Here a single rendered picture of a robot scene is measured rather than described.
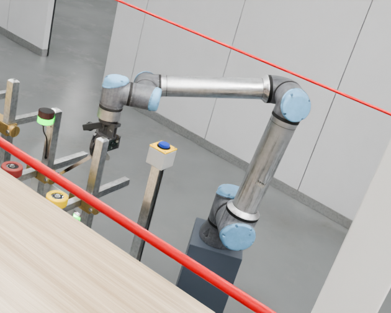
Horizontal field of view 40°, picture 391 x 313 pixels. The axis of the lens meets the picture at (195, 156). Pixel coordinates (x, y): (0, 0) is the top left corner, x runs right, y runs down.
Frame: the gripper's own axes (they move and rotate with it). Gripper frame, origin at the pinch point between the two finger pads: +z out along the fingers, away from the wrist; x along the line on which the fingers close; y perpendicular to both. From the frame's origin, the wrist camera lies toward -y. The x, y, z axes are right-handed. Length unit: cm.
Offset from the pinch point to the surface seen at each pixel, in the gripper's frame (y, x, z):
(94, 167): 8.1, -9.8, -4.2
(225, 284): 109, -121, -78
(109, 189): 5.4, 6.1, 12.4
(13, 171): -17.9, -24.5, 6.4
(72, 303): 47, -57, 7
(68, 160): -19.6, 6.8, 11.2
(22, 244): 18, -51, 7
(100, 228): -50, 82, 97
